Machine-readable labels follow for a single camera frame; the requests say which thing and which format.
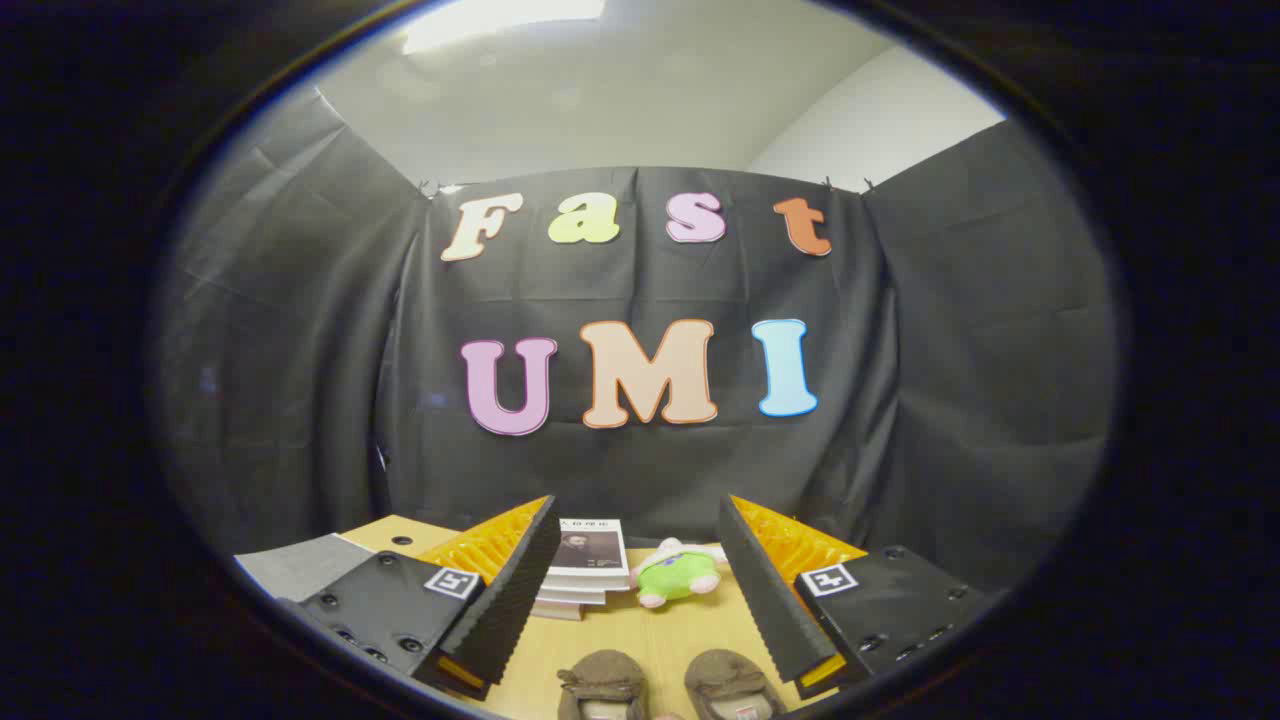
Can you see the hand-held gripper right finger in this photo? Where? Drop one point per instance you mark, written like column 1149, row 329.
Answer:
column 765, row 590

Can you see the black backdrop cloth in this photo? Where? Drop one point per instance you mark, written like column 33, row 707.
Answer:
column 650, row 460

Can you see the green plush toy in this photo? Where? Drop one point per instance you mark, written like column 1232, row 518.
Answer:
column 675, row 577

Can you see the brown fuzzy shoe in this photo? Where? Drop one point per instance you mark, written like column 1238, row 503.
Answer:
column 603, row 675
column 730, row 675

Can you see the plain white book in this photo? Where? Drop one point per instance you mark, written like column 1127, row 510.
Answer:
column 575, row 596
column 558, row 610

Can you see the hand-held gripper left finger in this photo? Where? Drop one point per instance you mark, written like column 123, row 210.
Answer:
column 510, row 590

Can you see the ceiling light panel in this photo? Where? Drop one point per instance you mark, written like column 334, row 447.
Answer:
column 500, row 20

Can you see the white book with portrait cover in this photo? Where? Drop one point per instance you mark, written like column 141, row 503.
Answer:
column 588, row 548

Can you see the grey fabric storage box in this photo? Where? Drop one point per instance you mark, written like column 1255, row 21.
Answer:
column 300, row 567

